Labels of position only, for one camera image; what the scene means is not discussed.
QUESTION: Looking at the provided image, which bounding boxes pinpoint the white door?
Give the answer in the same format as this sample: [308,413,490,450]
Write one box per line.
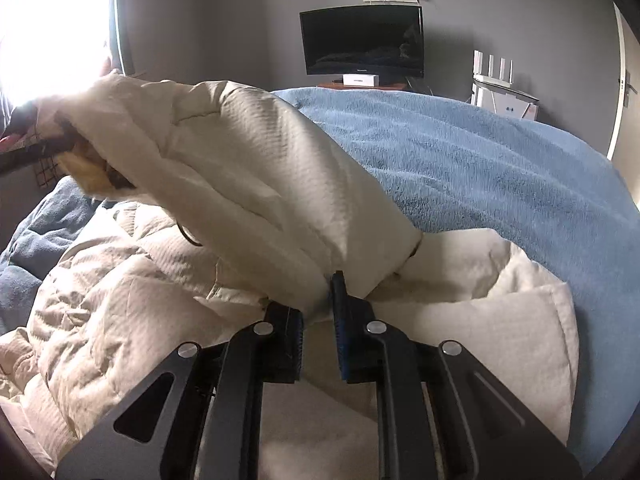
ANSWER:
[605,2,640,172]

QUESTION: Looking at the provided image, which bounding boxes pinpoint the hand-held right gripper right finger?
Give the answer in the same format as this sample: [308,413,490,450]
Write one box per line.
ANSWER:
[329,270,584,480]

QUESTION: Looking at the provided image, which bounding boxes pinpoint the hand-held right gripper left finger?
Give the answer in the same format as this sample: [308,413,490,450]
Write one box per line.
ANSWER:
[54,301,306,480]

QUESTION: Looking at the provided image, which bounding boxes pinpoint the dark window curtain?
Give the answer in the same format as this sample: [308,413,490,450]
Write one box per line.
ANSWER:
[99,0,139,79]

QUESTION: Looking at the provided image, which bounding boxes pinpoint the black computer monitor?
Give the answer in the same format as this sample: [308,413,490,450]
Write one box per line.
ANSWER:
[299,4,432,95]

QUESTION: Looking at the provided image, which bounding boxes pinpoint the white router with antennas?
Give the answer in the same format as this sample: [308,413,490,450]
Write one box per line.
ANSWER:
[471,49,541,103]

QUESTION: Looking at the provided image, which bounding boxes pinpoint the white box under router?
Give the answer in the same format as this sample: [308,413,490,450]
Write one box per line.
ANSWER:
[469,85,541,122]

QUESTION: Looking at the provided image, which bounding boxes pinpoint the wire grid rack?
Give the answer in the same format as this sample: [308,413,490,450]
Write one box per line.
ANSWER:
[31,156,64,189]

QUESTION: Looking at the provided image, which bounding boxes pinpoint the white hooded puffer jacket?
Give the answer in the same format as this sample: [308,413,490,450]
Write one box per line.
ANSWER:
[0,72,581,480]

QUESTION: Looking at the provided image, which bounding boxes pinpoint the blue fleece blanket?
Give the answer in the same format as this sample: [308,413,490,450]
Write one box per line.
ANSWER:
[0,86,640,480]

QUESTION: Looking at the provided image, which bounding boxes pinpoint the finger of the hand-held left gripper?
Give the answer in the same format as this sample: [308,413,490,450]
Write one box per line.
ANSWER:
[0,118,77,177]
[9,102,40,134]

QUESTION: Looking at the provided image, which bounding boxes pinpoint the bright window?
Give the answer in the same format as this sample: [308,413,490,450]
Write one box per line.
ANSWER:
[0,0,122,113]

